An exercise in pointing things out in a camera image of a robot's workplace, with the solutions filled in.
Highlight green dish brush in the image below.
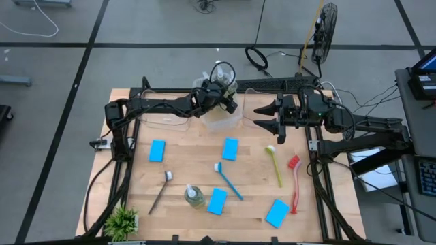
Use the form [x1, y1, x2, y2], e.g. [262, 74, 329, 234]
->
[265, 145, 284, 189]

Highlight black keyboard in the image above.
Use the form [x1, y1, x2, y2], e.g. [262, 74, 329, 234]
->
[417, 158, 436, 198]
[236, 77, 320, 93]

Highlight small green potted plant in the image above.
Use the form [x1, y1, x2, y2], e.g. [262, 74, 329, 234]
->
[103, 203, 140, 242]

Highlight grey desk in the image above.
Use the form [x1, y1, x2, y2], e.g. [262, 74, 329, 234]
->
[394, 67, 436, 242]

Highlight grey dish brush white bristles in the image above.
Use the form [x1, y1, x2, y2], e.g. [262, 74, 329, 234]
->
[148, 170, 174, 216]

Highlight grey floor bar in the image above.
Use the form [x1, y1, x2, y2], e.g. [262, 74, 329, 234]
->
[0, 75, 33, 88]

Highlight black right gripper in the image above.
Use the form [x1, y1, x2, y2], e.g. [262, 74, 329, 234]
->
[253, 93, 302, 144]

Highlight yellow hanging cord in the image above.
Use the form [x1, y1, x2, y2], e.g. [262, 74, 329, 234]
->
[298, 0, 324, 74]

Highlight black floor cable bundle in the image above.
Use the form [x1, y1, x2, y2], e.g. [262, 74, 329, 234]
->
[190, 0, 217, 14]

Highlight white floor cable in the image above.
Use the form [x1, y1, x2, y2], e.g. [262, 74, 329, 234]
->
[0, 0, 59, 38]

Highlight red dish brush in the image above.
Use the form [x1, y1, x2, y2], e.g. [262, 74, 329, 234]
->
[287, 154, 302, 215]

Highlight black hanging cable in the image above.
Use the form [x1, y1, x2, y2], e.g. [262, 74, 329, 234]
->
[244, 0, 273, 78]

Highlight black laptop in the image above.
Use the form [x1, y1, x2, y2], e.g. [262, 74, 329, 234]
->
[407, 47, 436, 101]

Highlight black chair base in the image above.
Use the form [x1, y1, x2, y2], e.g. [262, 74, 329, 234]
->
[0, 104, 14, 132]

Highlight grey cart base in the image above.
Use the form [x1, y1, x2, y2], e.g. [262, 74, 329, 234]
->
[12, 0, 73, 8]

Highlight blue dish brush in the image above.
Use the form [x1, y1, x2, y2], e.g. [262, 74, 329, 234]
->
[213, 161, 244, 201]

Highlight blue cellulose sponge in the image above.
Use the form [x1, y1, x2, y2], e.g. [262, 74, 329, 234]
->
[222, 137, 240, 161]
[264, 199, 291, 229]
[206, 187, 228, 216]
[148, 139, 167, 163]

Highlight tall clear plastic bin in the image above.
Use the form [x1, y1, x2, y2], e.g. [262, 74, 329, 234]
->
[200, 86, 245, 133]

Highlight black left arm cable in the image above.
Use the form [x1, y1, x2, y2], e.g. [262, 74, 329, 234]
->
[209, 61, 236, 90]

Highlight white power adapter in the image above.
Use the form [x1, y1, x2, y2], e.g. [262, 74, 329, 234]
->
[89, 137, 113, 152]

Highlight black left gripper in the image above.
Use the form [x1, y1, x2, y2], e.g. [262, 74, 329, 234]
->
[196, 80, 239, 115]

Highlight black floor fan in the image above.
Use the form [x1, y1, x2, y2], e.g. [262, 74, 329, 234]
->
[311, 2, 339, 65]

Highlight low clear plastic bin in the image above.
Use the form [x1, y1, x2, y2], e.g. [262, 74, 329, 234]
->
[139, 88, 191, 132]
[242, 87, 297, 132]

